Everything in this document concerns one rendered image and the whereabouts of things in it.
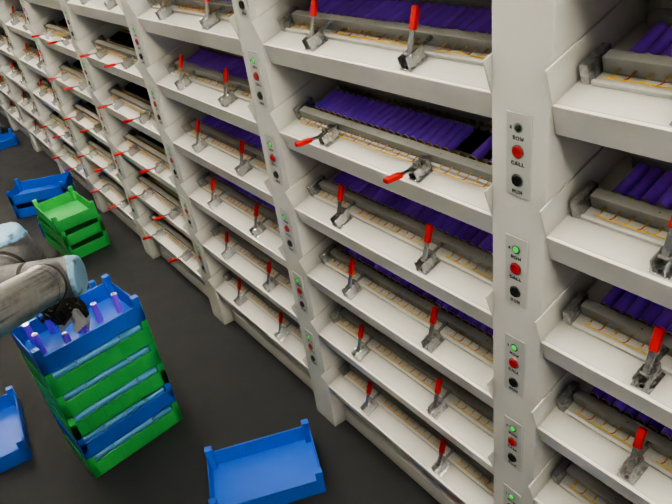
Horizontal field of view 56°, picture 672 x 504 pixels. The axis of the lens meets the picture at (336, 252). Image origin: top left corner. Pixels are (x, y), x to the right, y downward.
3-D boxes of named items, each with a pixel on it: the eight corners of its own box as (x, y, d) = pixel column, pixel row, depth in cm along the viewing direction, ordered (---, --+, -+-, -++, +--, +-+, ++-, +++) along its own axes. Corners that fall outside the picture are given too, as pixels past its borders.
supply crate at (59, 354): (44, 377, 161) (32, 354, 157) (17, 346, 174) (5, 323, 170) (146, 319, 177) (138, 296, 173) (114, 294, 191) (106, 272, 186)
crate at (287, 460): (215, 525, 163) (208, 505, 159) (210, 465, 181) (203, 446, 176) (326, 492, 168) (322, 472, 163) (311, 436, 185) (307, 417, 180)
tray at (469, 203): (498, 237, 97) (485, 191, 91) (287, 148, 141) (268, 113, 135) (576, 158, 103) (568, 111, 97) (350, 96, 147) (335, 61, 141)
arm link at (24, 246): (-29, 252, 137) (-14, 221, 144) (4, 288, 146) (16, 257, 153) (11, 243, 136) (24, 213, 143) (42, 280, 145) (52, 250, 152)
